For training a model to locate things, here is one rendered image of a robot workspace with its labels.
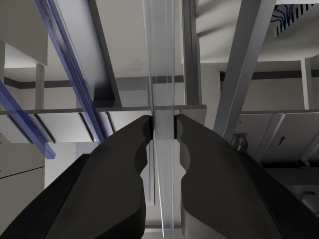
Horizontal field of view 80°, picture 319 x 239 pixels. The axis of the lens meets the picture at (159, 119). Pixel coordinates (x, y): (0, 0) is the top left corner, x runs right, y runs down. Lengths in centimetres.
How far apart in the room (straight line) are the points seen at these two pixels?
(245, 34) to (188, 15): 43
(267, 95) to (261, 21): 341
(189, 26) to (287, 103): 326
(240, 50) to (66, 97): 361
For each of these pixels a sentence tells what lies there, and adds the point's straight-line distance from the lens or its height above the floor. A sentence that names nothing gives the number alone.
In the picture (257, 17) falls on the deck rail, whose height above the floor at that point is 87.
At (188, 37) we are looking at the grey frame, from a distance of 68.
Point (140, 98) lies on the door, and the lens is 332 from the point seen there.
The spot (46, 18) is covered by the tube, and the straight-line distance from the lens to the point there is 24.
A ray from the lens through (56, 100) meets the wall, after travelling 390.
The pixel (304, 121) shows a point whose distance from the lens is 47.
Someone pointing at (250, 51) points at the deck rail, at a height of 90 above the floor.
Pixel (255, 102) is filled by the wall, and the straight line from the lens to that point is 360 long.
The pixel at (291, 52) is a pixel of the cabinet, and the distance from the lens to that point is 121.
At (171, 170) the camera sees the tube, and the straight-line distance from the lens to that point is 16.
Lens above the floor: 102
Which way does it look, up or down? 5 degrees down
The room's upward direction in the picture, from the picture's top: 179 degrees clockwise
